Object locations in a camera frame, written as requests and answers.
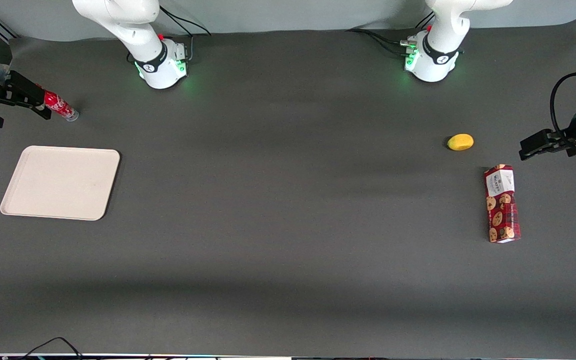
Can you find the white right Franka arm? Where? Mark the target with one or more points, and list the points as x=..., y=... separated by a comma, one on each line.
x=118, y=15

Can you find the red cookie box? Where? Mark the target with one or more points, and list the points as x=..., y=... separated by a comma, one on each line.
x=502, y=205

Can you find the red coke bottle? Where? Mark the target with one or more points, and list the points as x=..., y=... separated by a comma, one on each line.
x=60, y=106

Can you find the beige plastic tray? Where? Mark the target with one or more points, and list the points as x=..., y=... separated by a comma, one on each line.
x=60, y=182

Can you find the yellow lemon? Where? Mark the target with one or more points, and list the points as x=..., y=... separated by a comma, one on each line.
x=460, y=142

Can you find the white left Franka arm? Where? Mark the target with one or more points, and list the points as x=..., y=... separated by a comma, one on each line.
x=440, y=55

